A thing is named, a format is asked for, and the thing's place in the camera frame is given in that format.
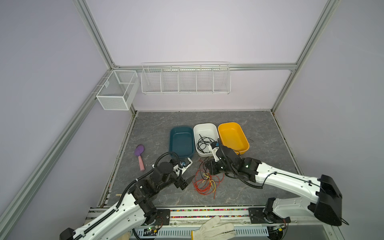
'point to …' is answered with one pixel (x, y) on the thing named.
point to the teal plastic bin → (181, 141)
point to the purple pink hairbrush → (138, 151)
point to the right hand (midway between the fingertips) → (205, 166)
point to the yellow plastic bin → (231, 135)
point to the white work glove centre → (208, 231)
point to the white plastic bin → (205, 134)
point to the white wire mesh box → (117, 90)
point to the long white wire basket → (186, 78)
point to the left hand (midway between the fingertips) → (187, 169)
